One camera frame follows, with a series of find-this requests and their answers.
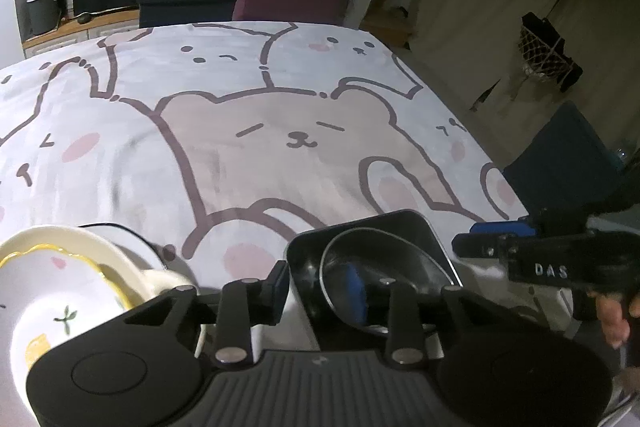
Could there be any dark teal chair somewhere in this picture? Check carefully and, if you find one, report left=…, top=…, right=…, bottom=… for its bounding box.
left=501, top=101, right=626, bottom=220

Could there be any oval steel bowl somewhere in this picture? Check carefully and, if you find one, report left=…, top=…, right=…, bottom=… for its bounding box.
left=319, top=227, right=451, bottom=334

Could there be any black mesh rack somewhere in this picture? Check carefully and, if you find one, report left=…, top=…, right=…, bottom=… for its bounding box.
left=519, top=12, right=584, bottom=94

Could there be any lemon print bowl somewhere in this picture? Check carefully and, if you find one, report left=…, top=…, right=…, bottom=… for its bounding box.
left=0, top=244, right=137, bottom=427

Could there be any wooden sideboard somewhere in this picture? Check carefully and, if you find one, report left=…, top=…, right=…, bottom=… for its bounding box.
left=22, top=4, right=141, bottom=51

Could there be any person's right hand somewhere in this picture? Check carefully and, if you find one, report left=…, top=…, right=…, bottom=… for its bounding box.
left=590, top=291, right=633, bottom=350

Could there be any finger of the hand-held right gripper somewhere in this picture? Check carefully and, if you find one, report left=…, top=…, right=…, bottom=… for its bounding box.
left=470, top=219, right=541, bottom=239
left=452, top=232, right=581, bottom=286

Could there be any cream two-handled bowl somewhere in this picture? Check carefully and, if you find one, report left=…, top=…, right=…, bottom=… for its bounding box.
left=0, top=227, right=206, bottom=358

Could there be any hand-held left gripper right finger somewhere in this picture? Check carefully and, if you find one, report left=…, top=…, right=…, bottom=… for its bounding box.
left=340, top=262, right=501, bottom=365

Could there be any grey bucket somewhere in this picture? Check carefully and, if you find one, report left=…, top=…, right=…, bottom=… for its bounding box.
left=26, top=0, right=68, bottom=38

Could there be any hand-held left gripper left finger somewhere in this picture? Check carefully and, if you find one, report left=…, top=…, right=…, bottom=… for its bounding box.
left=125, top=261, right=291, bottom=365

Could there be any rectangular steel tray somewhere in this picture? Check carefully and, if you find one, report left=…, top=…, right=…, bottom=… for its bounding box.
left=284, top=209, right=465, bottom=354

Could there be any bear print tablecloth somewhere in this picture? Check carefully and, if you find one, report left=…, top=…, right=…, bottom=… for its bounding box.
left=0, top=21, right=596, bottom=358

